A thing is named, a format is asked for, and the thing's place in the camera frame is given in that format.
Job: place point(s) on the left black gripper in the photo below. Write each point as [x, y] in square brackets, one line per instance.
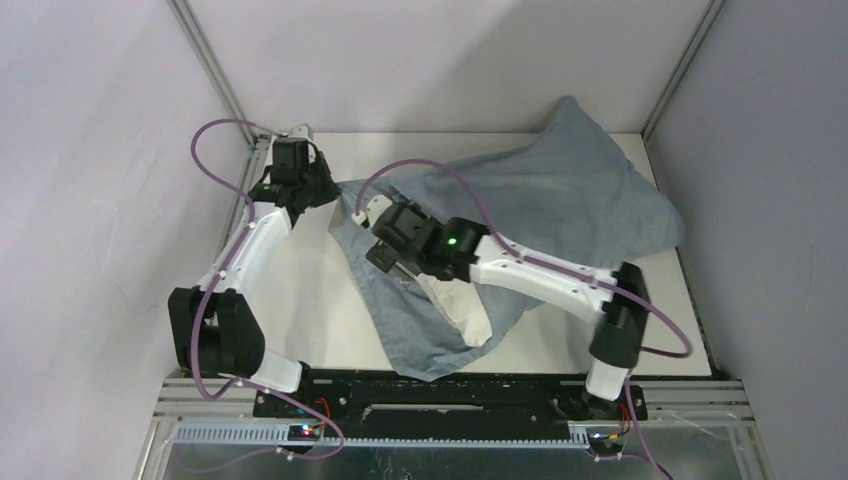
[330, 191]

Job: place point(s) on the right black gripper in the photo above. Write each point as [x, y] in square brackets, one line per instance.
[384, 256]

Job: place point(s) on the white pillow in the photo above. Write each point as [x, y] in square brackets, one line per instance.
[460, 305]

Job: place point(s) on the grey-blue pillowcase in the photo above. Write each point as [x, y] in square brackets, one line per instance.
[572, 193]

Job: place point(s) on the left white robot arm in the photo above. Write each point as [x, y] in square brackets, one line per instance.
[215, 330]

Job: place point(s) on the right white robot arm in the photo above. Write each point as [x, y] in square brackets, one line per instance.
[450, 259]

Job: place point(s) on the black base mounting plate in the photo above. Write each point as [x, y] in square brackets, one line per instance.
[502, 405]

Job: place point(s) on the left aluminium frame post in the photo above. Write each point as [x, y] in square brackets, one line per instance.
[190, 24]

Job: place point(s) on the aluminium frame post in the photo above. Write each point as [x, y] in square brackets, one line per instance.
[190, 24]
[683, 65]

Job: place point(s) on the aluminium base frame rails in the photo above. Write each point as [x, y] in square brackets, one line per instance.
[700, 423]

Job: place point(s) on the grey slotted cable duct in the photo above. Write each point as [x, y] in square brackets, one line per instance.
[292, 435]

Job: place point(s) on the right aluminium frame post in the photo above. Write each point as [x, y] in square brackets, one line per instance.
[683, 65]

